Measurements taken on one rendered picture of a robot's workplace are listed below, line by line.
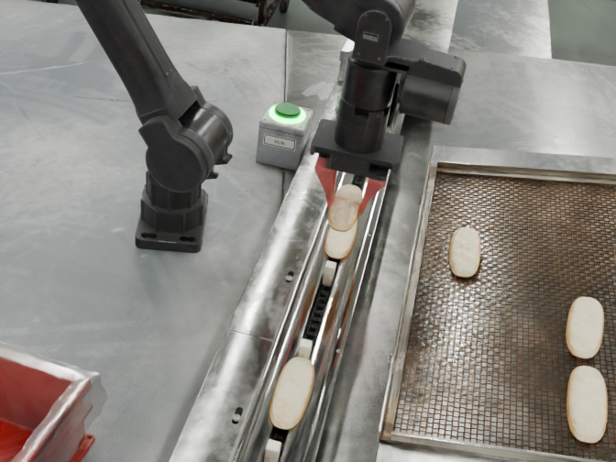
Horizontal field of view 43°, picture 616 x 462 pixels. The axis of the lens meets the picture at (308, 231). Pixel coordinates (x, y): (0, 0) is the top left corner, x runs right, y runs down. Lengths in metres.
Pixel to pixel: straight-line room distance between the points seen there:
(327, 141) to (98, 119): 0.51
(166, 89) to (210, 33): 0.67
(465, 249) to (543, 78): 0.76
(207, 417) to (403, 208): 0.51
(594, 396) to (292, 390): 0.30
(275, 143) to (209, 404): 0.50
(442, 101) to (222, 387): 0.37
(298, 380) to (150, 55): 0.41
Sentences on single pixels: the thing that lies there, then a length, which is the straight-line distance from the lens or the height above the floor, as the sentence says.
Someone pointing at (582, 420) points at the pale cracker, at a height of 0.93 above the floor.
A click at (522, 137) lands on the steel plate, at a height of 0.82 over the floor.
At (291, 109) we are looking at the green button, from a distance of 1.19.
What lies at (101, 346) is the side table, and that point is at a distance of 0.92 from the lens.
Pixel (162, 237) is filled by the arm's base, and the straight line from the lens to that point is 1.03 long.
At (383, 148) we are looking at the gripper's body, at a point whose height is 1.02.
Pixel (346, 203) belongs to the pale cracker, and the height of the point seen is 0.93.
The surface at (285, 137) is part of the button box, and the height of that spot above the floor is 0.88.
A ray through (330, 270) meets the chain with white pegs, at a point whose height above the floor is 0.87.
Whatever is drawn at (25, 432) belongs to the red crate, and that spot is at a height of 0.82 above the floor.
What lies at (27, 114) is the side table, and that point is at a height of 0.82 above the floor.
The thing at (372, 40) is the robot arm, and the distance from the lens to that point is 0.82.
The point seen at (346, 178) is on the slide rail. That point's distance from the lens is 1.16.
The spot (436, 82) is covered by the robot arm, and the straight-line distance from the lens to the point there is 0.84.
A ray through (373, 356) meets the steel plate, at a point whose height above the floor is 0.82.
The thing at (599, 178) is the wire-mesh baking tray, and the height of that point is 0.93.
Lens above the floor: 1.49
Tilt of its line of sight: 38 degrees down
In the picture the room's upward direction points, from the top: 9 degrees clockwise
